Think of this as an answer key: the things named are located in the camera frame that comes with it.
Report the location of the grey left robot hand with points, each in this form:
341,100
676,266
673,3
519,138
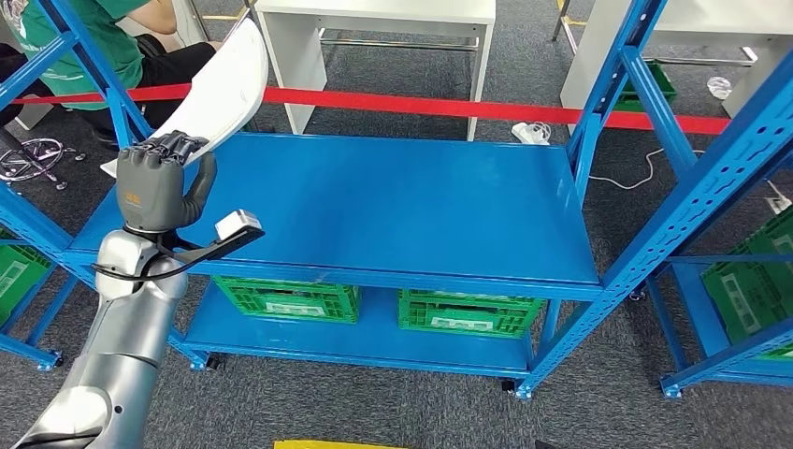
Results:
155,186

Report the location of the white curved panel part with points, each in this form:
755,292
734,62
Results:
229,93

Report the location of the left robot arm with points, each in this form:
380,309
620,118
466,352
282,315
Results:
124,347

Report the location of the blue steel shelf rack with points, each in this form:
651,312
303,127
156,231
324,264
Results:
725,365
371,204
25,345

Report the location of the chrome chair base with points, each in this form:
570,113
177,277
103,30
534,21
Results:
40,152

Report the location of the person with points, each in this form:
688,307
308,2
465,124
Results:
80,49

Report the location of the green plastic crate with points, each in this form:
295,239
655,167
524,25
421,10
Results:
18,279
669,87
291,297
749,291
471,310

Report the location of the white table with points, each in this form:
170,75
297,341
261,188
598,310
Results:
588,68
297,68

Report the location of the red barrier belt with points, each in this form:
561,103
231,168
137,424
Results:
403,104

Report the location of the steel crossbar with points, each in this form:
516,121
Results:
403,43

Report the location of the yellow floor tape square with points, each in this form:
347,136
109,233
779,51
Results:
334,444

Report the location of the white power strip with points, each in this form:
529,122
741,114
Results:
528,133

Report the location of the black robot body tip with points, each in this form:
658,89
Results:
545,444

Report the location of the clear plastic bag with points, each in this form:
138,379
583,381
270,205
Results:
720,87

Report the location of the white socket plug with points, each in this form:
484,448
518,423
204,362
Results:
779,199

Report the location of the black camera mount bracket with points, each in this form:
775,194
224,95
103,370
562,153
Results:
204,251

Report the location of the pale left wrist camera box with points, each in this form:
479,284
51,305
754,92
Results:
238,224

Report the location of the metal chair frame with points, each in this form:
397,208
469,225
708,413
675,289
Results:
204,18

